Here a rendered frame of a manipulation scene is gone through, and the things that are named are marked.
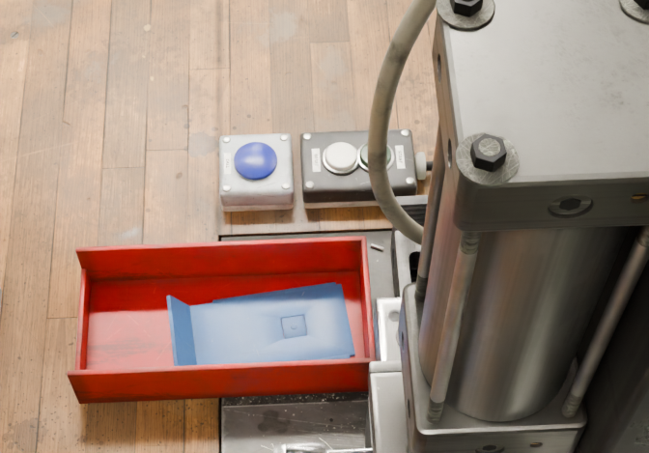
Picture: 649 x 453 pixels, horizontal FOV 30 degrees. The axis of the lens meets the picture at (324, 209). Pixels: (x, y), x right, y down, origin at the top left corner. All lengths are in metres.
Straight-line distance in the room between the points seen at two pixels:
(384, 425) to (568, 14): 0.33
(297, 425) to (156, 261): 0.19
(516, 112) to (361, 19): 0.83
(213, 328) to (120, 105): 0.27
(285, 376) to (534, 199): 0.60
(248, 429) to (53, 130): 0.37
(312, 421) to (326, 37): 0.42
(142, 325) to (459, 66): 0.67
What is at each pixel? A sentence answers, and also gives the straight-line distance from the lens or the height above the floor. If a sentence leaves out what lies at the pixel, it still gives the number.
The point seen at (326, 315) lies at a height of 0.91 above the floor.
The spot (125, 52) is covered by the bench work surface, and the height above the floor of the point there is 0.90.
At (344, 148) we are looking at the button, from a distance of 1.12.
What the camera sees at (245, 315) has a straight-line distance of 1.07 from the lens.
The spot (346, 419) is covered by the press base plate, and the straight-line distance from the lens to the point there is 1.04.
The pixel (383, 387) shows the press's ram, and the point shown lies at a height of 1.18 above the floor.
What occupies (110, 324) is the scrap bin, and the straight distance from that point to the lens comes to 1.08.
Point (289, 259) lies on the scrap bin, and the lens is 1.07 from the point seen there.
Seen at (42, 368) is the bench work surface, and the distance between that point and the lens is 1.08.
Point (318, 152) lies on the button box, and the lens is 1.13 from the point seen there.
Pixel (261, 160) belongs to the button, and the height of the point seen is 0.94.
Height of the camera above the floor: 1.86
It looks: 58 degrees down
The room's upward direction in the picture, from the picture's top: straight up
